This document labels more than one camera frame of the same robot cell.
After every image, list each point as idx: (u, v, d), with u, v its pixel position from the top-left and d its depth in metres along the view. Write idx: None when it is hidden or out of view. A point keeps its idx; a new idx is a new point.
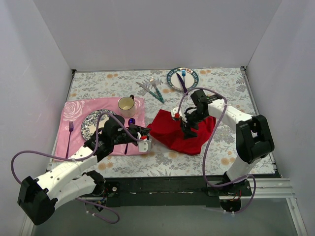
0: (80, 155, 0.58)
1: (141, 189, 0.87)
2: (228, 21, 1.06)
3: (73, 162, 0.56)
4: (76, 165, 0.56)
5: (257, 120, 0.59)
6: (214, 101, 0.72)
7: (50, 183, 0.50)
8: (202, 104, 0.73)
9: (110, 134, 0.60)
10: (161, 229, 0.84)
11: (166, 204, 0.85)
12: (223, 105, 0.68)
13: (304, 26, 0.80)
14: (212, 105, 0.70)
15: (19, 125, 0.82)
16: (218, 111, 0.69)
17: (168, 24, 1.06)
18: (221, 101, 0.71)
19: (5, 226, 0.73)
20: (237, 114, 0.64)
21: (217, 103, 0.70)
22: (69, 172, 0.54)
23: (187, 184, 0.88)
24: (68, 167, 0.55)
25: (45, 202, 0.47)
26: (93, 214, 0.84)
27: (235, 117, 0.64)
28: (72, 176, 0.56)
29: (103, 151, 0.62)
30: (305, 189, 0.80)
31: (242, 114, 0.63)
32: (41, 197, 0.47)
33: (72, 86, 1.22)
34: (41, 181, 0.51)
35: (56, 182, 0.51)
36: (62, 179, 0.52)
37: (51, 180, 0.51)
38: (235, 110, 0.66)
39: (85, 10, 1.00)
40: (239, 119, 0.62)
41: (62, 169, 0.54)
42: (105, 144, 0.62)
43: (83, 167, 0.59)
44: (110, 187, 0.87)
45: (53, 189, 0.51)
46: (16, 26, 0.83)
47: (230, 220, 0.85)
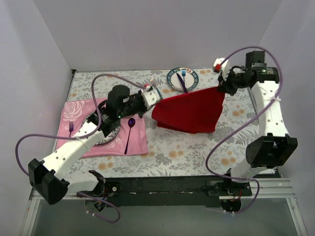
0: (85, 132, 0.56)
1: (141, 189, 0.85)
2: (228, 21, 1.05)
3: (77, 139, 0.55)
4: (80, 143, 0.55)
5: (286, 141, 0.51)
6: (266, 82, 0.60)
7: (57, 164, 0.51)
8: (253, 73, 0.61)
9: (115, 107, 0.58)
10: (161, 229, 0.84)
11: (165, 204, 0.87)
12: (270, 98, 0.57)
13: (304, 27, 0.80)
14: (260, 88, 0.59)
15: (19, 125, 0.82)
16: (260, 98, 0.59)
17: (168, 24, 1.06)
18: (273, 86, 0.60)
19: (4, 226, 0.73)
20: (275, 121, 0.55)
21: (268, 89, 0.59)
22: (75, 152, 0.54)
23: (187, 184, 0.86)
24: (73, 146, 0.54)
25: (54, 184, 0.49)
26: (93, 214, 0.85)
27: (268, 122, 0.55)
28: (78, 154, 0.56)
29: (109, 125, 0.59)
30: (305, 189, 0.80)
31: (279, 126, 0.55)
32: (48, 178, 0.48)
33: (72, 86, 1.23)
34: (47, 162, 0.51)
35: (63, 162, 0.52)
36: (68, 158, 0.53)
37: (57, 161, 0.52)
38: (276, 115, 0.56)
39: (85, 10, 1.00)
40: (271, 129, 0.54)
41: (66, 149, 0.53)
42: (110, 117, 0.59)
43: (89, 144, 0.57)
44: (110, 187, 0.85)
45: (61, 169, 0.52)
46: (16, 26, 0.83)
47: (230, 220, 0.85)
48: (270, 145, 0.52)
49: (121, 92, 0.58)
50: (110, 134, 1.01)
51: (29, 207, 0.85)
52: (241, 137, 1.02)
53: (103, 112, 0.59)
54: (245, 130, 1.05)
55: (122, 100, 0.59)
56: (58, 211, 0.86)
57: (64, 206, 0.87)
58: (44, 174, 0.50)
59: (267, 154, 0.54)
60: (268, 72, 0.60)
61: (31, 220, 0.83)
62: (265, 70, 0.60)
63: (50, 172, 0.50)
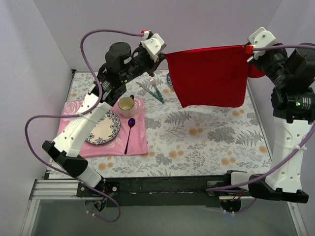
0: (88, 106, 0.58)
1: (141, 189, 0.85)
2: (228, 21, 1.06)
3: (80, 116, 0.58)
4: (85, 120, 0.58)
5: (295, 196, 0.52)
6: (296, 121, 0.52)
7: (67, 143, 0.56)
8: (282, 100, 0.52)
9: (117, 71, 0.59)
10: (161, 229, 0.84)
11: (165, 204, 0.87)
12: (294, 148, 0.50)
13: (304, 27, 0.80)
14: (286, 126, 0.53)
15: (20, 125, 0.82)
16: (283, 137, 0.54)
17: (168, 24, 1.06)
18: (305, 129, 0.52)
19: (4, 226, 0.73)
20: (291, 175, 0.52)
21: (295, 132, 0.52)
22: (80, 128, 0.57)
23: (187, 184, 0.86)
24: (78, 123, 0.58)
25: (67, 162, 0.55)
26: (93, 214, 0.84)
27: (282, 175, 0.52)
28: (87, 130, 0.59)
29: (113, 90, 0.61)
30: (305, 188, 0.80)
31: (294, 181, 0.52)
32: (62, 159, 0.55)
33: (72, 86, 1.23)
34: (60, 142, 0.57)
35: (71, 141, 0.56)
36: (76, 136, 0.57)
37: (67, 140, 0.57)
38: (295, 167, 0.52)
39: (85, 11, 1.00)
40: (283, 184, 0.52)
41: (73, 128, 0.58)
42: (112, 83, 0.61)
43: (95, 118, 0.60)
44: (110, 187, 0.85)
45: (72, 146, 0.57)
46: (16, 26, 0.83)
47: (230, 220, 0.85)
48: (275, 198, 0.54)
49: (120, 53, 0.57)
50: (110, 134, 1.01)
51: (29, 207, 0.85)
52: (241, 137, 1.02)
53: (105, 78, 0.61)
54: (244, 130, 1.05)
55: (122, 61, 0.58)
56: (58, 211, 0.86)
57: (64, 206, 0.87)
58: (57, 154, 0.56)
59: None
60: (303, 106, 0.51)
61: (31, 220, 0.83)
62: (300, 103, 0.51)
63: (62, 153, 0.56)
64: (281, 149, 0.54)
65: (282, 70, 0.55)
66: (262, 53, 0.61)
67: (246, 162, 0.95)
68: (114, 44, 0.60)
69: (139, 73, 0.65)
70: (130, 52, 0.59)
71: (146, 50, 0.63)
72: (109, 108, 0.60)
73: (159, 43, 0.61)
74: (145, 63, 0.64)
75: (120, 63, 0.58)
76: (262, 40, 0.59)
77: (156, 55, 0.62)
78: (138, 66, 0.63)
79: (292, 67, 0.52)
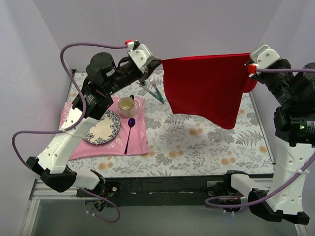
0: (72, 122, 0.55)
1: (141, 189, 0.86)
2: (228, 21, 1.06)
3: (64, 132, 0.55)
4: (68, 136, 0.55)
5: (295, 219, 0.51)
6: (300, 144, 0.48)
7: (50, 161, 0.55)
8: (285, 121, 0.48)
9: (100, 85, 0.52)
10: (161, 229, 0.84)
11: (166, 204, 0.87)
12: (296, 171, 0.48)
13: (304, 27, 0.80)
14: (289, 149, 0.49)
15: (19, 125, 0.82)
16: (284, 160, 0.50)
17: (168, 25, 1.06)
18: (309, 153, 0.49)
19: (4, 227, 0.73)
20: (292, 197, 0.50)
21: (298, 155, 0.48)
22: (64, 145, 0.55)
23: (187, 184, 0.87)
24: (62, 140, 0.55)
25: (51, 181, 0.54)
26: (93, 214, 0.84)
27: (284, 198, 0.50)
28: (73, 146, 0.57)
29: (98, 104, 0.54)
30: (304, 188, 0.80)
31: (294, 203, 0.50)
32: (46, 178, 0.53)
33: (72, 86, 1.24)
34: (44, 159, 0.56)
35: (55, 159, 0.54)
36: (59, 153, 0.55)
37: (50, 158, 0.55)
38: (296, 190, 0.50)
39: (85, 10, 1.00)
40: (284, 206, 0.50)
41: (56, 144, 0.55)
42: (96, 97, 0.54)
43: (80, 132, 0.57)
44: (110, 187, 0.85)
45: (56, 164, 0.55)
46: (16, 26, 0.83)
47: (230, 220, 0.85)
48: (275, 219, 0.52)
49: (101, 66, 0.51)
50: (110, 134, 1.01)
51: (29, 207, 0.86)
52: (241, 137, 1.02)
53: (89, 92, 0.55)
54: (245, 130, 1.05)
55: (105, 73, 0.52)
56: (58, 211, 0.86)
57: (64, 206, 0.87)
58: (42, 171, 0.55)
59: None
60: (307, 130, 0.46)
61: (32, 220, 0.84)
62: (304, 126, 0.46)
63: (46, 170, 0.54)
64: (282, 172, 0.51)
65: (287, 89, 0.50)
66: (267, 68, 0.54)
67: (246, 162, 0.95)
68: (94, 57, 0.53)
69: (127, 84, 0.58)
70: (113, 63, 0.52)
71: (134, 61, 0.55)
72: (95, 121, 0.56)
73: (145, 53, 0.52)
74: (134, 71, 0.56)
75: (103, 76, 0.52)
76: (266, 59, 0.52)
77: (143, 68, 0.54)
78: (124, 75, 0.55)
79: (299, 89, 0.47)
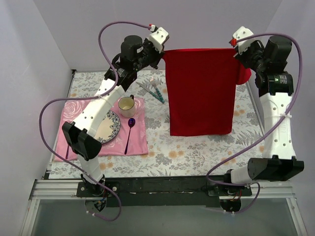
0: (105, 89, 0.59)
1: (141, 189, 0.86)
2: (228, 22, 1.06)
3: (100, 97, 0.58)
4: (104, 102, 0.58)
5: (291, 164, 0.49)
6: (279, 93, 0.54)
7: (87, 123, 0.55)
8: (263, 80, 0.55)
9: (130, 59, 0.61)
10: (160, 229, 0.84)
11: (165, 204, 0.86)
12: (280, 115, 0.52)
13: (304, 27, 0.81)
14: (270, 100, 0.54)
15: (20, 124, 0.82)
16: (269, 110, 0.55)
17: (168, 25, 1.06)
18: (286, 101, 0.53)
19: (4, 227, 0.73)
20: (283, 142, 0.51)
21: (279, 102, 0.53)
22: (100, 109, 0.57)
23: (187, 184, 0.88)
24: (98, 104, 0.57)
25: (88, 141, 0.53)
26: (93, 214, 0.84)
27: (275, 142, 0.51)
28: (104, 112, 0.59)
29: (126, 77, 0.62)
30: (304, 187, 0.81)
31: (287, 147, 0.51)
32: (84, 137, 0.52)
33: (72, 86, 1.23)
34: (78, 123, 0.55)
35: (91, 121, 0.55)
36: (95, 116, 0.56)
37: (87, 121, 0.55)
38: (284, 133, 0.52)
39: (86, 10, 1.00)
40: (278, 151, 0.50)
41: (93, 108, 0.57)
42: (126, 70, 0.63)
43: (111, 101, 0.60)
44: (110, 187, 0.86)
45: (91, 127, 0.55)
46: (16, 26, 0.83)
47: (230, 220, 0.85)
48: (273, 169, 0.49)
49: (134, 42, 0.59)
50: (110, 134, 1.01)
51: (29, 207, 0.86)
52: (241, 137, 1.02)
53: (118, 66, 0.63)
54: (244, 130, 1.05)
55: (136, 50, 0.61)
56: (58, 211, 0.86)
57: (64, 206, 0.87)
58: (77, 134, 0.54)
59: (270, 174, 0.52)
60: (280, 81, 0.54)
61: (32, 220, 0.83)
62: (278, 79, 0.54)
63: (83, 131, 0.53)
64: (269, 121, 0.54)
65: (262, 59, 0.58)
66: (246, 47, 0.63)
67: (246, 162, 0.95)
68: (127, 37, 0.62)
69: (147, 64, 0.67)
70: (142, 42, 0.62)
71: (152, 44, 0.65)
72: (123, 93, 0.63)
73: (164, 33, 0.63)
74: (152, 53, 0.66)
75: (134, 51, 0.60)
76: (243, 35, 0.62)
77: (161, 45, 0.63)
78: (147, 56, 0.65)
79: (268, 52, 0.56)
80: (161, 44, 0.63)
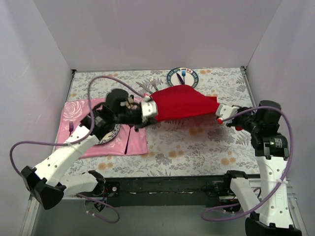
0: (77, 137, 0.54)
1: (141, 189, 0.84)
2: (228, 22, 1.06)
3: (69, 145, 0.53)
4: (72, 150, 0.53)
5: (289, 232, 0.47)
6: (274, 158, 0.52)
7: (49, 171, 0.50)
8: (259, 142, 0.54)
9: (111, 109, 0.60)
10: (161, 229, 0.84)
11: (165, 204, 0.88)
12: (276, 180, 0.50)
13: (305, 28, 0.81)
14: (265, 163, 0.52)
15: (20, 124, 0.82)
16: (265, 174, 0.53)
17: (168, 25, 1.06)
18: (283, 163, 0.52)
19: (4, 227, 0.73)
20: (279, 208, 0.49)
21: (275, 166, 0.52)
22: (68, 158, 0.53)
23: (187, 185, 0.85)
24: (65, 152, 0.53)
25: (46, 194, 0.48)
26: (93, 214, 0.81)
27: (272, 209, 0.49)
28: (71, 161, 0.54)
29: (103, 127, 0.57)
30: (304, 187, 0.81)
31: (283, 214, 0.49)
32: (41, 190, 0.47)
33: (72, 86, 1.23)
34: (40, 170, 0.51)
35: (55, 170, 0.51)
36: (60, 165, 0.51)
37: (49, 169, 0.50)
38: (281, 200, 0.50)
39: (85, 10, 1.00)
40: (276, 218, 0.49)
41: (59, 155, 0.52)
42: (104, 119, 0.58)
43: (83, 148, 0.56)
44: (110, 187, 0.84)
45: (54, 176, 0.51)
46: (16, 26, 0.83)
47: (230, 220, 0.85)
48: None
49: (118, 95, 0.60)
50: (110, 134, 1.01)
51: (29, 207, 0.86)
52: (241, 137, 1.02)
53: (97, 114, 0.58)
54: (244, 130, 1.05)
55: (120, 103, 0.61)
56: (58, 212, 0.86)
57: (64, 206, 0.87)
58: (35, 182, 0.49)
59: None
60: (276, 145, 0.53)
61: (32, 220, 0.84)
62: (273, 142, 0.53)
63: (42, 182, 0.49)
64: (266, 185, 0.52)
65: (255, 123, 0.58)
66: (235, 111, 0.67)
67: (246, 162, 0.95)
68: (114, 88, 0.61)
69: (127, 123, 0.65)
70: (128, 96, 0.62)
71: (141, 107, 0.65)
72: (97, 141, 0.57)
73: (153, 109, 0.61)
74: (138, 116, 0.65)
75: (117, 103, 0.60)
76: (225, 111, 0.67)
77: (145, 117, 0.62)
78: (129, 115, 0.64)
79: (260, 115, 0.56)
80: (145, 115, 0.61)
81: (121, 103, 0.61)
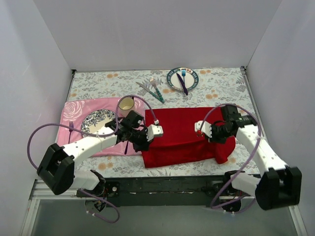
0: (103, 132, 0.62)
1: (141, 189, 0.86)
2: (228, 22, 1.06)
3: (96, 136, 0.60)
4: (98, 140, 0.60)
5: (290, 174, 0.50)
6: (247, 126, 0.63)
7: (76, 152, 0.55)
8: (232, 122, 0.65)
9: (132, 124, 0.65)
10: (161, 229, 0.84)
11: (165, 204, 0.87)
12: (257, 137, 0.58)
13: (305, 28, 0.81)
14: (243, 132, 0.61)
15: (20, 124, 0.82)
16: (247, 140, 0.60)
17: (168, 25, 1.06)
18: (255, 129, 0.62)
19: (4, 227, 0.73)
20: (269, 155, 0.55)
21: (251, 130, 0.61)
22: (93, 145, 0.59)
23: (187, 185, 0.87)
24: (91, 141, 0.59)
25: (70, 168, 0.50)
26: (93, 214, 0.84)
27: (265, 158, 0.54)
28: (93, 150, 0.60)
29: (122, 134, 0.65)
30: (304, 188, 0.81)
31: (275, 158, 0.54)
32: (69, 161, 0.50)
33: (72, 86, 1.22)
34: (67, 149, 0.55)
35: (82, 152, 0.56)
36: (86, 149, 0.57)
37: (77, 150, 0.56)
38: (267, 150, 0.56)
39: (85, 10, 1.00)
40: (271, 163, 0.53)
41: (86, 142, 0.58)
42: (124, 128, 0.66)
43: (105, 144, 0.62)
44: (110, 187, 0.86)
45: (78, 158, 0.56)
46: (16, 26, 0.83)
47: (229, 220, 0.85)
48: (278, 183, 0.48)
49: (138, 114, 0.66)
50: None
51: (29, 207, 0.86)
52: None
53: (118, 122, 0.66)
54: None
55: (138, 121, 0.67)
56: (58, 212, 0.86)
57: (63, 206, 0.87)
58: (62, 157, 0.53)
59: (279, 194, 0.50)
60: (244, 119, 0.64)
61: (32, 220, 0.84)
62: (241, 118, 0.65)
63: (69, 158, 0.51)
64: (250, 145, 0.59)
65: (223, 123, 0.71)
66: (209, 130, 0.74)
67: (246, 162, 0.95)
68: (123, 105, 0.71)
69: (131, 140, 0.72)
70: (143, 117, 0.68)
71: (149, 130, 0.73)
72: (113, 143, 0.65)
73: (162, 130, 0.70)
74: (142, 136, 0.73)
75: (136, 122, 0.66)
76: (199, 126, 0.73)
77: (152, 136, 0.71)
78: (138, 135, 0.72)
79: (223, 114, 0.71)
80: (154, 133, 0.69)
81: (138, 121, 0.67)
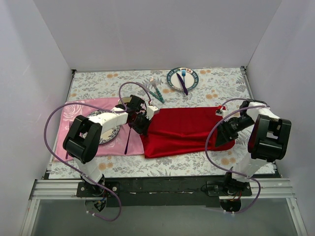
0: (117, 110, 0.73)
1: (141, 189, 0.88)
2: (228, 22, 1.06)
3: (113, 112, 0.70)
4: (115, 115, 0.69)
5: (280, 122, 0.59)
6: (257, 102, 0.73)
7: (100, 121, 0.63)
8: (245, 102, 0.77)
9: (136, 106, 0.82)
10: (161, 230, 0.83)
11: (166, 204, 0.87)
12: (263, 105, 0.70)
13: (305, 28, 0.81)
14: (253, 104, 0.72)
15: (19, 124, 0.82)
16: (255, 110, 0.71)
17: (168, 25, 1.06)
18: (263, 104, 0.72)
19: (4, 227, 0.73)
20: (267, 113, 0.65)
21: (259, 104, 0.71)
22: (112, 118, 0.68)
23: (187, 184, 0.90)
24: (110, 115, 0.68)
25: (97, 133, 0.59)
26: (93, 214, 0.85)
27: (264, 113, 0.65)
28: (110, 124, 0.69)
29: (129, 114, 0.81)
30: (304, 187, 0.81)
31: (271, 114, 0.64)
32: (97, 127, 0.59)
33: (72, 86, 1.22)
34: (92, 119, 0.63)
35: (104, 122, 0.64)
36: (107, 120, 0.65)
37: (100, 119, 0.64)
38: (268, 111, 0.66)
39: (85, 10, 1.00)
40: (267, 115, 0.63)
41: (107, 115, 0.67)
42: (131, 109, 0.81)
43: (118, 120, 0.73)
44: (110, 187, 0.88)
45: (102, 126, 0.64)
46: (17, 26, 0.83)
47: (229, 220, 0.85)
48: (267, 124, 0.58)
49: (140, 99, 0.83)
50: (110, 134, 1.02)
51: (29, 207, 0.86)
52: (241, 137, 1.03)
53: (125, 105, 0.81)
54: (244, 130, 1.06)
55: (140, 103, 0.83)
56: (58, 212, 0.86)
57: (64, 206, 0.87)
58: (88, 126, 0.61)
59: (266, 138, 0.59)
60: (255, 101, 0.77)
61: (32, 220, 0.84)
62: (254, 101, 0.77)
63: (96, 125, 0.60)
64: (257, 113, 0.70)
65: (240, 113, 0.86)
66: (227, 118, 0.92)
67: None
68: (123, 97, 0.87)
69: (135, 123, 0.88)
70: (142, 101, 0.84)
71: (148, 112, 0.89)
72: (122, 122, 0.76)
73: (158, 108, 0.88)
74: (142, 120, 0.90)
75: (139, 104, 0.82)
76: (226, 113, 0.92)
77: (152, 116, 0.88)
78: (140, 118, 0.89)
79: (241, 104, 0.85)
80: (153, 112, 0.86)
81: (140, 104, 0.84)
